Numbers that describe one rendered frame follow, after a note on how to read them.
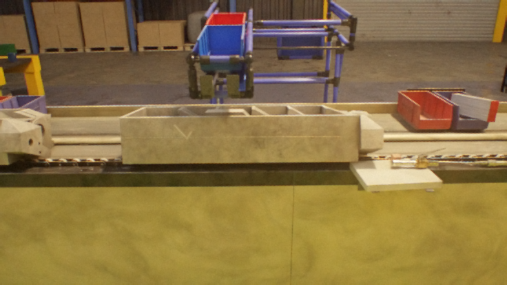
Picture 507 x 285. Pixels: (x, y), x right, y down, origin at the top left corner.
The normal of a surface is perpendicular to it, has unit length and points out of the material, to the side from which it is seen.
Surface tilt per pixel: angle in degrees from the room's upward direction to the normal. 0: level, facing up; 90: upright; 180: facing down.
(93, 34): 90
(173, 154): 80
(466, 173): 90
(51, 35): 90
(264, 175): 90
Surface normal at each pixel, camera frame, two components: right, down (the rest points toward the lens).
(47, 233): -0.03, 0.37
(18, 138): 0.00, 0.05
